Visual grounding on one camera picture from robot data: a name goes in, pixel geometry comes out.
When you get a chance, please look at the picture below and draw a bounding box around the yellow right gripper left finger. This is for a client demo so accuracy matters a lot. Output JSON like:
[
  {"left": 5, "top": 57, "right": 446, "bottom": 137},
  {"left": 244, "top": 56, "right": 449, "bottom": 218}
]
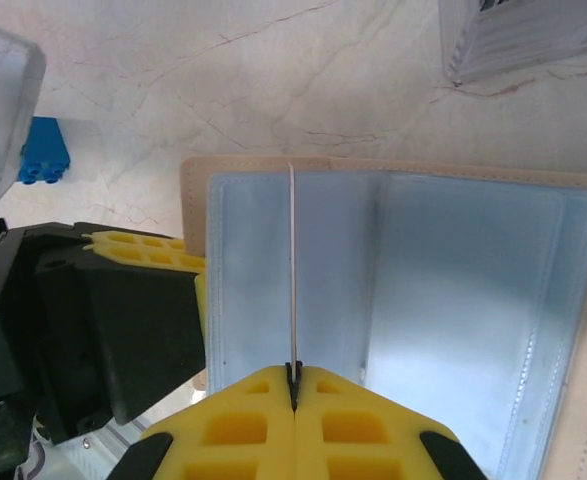
[{"left": 140, "top": 359, "right": 298, "bottom": 480}]

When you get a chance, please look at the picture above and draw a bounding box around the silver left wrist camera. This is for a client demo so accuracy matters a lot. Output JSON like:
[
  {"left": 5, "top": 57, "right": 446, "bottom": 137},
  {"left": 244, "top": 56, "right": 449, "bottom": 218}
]
[{"left": 0, "top": 14, "right": 48, "bottom": 203}]

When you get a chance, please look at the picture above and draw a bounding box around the blue toy block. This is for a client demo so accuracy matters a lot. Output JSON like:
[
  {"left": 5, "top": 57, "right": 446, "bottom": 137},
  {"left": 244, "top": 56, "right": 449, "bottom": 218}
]
[{"left": 16, "top": 116, "right": 73, "bottom": 186}]

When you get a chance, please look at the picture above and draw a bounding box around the clear acrylic box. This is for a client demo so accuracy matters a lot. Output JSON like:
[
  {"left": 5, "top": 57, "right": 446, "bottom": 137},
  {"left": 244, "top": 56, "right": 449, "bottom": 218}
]
[{"left": 437, "top": 0, "right": 587, "bottom": 89}]

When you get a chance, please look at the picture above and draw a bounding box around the beige leather card holder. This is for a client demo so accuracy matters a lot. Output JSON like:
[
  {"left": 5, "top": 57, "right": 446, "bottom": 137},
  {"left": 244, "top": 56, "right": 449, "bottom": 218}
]
[{"left": 179, "top": 154, "right": 587, "bottom": 480}]

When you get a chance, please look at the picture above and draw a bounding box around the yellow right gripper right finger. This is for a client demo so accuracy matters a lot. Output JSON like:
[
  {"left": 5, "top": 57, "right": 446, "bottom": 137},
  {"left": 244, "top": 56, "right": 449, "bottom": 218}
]
[{"left": 295, "top": 359, "right": 452, "bottom": 480}]

